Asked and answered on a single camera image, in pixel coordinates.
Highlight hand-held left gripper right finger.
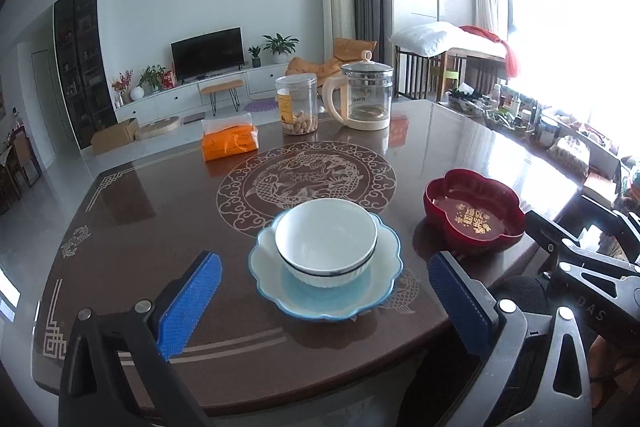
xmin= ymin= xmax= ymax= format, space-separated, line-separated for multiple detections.
xmin=427 ymin=251 xmax=593 ymax=427

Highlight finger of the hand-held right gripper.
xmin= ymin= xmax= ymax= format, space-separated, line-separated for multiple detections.
xmin=612 ymin=207 xmax=640 ymax=253
xmin=524 ymin=209 xmax=640 ymax=265

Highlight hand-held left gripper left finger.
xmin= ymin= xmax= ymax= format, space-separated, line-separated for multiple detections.
xmin=59 ymin=250 xmax=223 ymax=427

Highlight red flower-shaped plate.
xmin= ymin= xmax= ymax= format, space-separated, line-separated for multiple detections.
xmin=423 ymin=168 xmax=526 ymax=254

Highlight light blue scalloped plate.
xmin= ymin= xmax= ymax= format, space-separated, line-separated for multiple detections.
xmin=248 ymin=211 xmax=404 ymax=322

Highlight white bowl with dark rim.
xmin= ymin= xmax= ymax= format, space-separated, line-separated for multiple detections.
xmin=274 ymin=198 xmax=378 ymax=289

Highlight person's right hand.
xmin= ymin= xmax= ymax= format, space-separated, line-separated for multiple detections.
xmin=587 ymin=336 xmax=640 ymax=389

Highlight black mesh chair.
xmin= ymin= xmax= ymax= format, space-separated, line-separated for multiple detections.
xmin=397 ymin=277 xmax=596 ymax=427

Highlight row of bottles and jars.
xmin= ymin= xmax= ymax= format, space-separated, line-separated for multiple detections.
xmin=445 ymin=82 xmax=623 ymax=188

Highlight orange tissue pack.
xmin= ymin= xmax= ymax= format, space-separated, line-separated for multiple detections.
xmin=200 ymin=113 xmax=261 ymax=163

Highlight round beige floor cushion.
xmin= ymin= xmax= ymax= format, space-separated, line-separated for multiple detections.
xmin=135 ymin=117 xmax=182 ymax=140

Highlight red cloth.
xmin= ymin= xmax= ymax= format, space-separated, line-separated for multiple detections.
xmin=459 ymin=25 xmax=521 ymax=78

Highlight cardboard box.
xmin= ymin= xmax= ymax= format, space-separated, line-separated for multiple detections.
xmin=90 ymin=118 xmax=141 ymax=155

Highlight white television cabinet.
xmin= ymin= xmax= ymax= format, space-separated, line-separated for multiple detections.
xmin=112 ymin=63 xmax=301 ymax=124

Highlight purple floor mat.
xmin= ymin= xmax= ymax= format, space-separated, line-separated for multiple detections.
xmin=243 ymin=98 xmax=278 ymax=114

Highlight orange cushioned stool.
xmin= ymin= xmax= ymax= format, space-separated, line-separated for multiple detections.
xmin=200 ymin=79 xmax=246 ymax=116

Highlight flowers in white vase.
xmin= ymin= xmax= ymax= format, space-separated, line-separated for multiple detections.
xmin=111 ymin=69 xmax=146 ymax=105

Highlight wooden dining chair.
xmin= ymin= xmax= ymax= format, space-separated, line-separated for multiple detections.
xmin=0 ymin=134 xmax=43 ymax=202

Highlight clear jar of snacks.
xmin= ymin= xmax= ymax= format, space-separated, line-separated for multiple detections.
xmin=275 ymin=74 xmax=320 ymax=136

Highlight white pillow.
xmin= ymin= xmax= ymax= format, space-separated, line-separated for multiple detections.
xmin=389 ymin=22 xmax=506 ymax=58

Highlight leafy potted plant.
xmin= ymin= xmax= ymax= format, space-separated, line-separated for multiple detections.
xmin=137 ymin=65 xmax=166 ymax=94

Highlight flat screen television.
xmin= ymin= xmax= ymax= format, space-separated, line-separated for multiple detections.
xmin=171 ymin=27 xmax=246 ymax=82

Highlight black display cabinet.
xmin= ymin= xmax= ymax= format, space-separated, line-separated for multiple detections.
xmin=53 ymin=0 xmax=118 ymax=148

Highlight large potted plant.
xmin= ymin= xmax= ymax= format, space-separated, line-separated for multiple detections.
xmin=262 ymin=33 xmax=300 ymax=65

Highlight standing air conditioner with cover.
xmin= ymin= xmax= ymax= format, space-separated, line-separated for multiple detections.
xmin=320 ymin=0 xmax=358 ymax=68

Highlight wooden bed frame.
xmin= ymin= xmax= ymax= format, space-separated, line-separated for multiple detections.
xmin=392 ymin=44 xmax=511 ymax=104

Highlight glass kettle with cream handle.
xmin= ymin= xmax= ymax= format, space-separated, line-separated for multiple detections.
xmin=321 ymin=50 xmax=396 ymax=131

